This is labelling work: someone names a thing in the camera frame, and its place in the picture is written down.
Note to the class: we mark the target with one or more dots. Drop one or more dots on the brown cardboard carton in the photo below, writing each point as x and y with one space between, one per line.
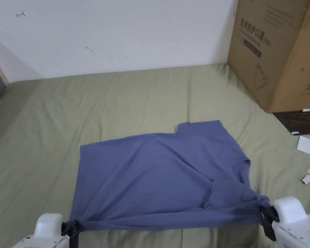
273 64

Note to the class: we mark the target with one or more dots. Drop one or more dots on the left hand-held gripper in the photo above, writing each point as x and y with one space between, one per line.
47 230

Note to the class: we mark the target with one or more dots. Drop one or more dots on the white paper sheet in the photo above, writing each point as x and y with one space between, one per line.
308 146

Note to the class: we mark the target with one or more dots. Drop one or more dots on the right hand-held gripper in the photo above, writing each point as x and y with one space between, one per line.
294 222

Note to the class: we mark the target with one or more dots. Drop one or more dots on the bed with green sheet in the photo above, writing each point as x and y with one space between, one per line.
54 129

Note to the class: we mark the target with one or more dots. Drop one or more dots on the blue shirt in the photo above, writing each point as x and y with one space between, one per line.
149 180

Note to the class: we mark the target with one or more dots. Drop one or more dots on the small white pink object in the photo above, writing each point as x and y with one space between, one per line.
307 179

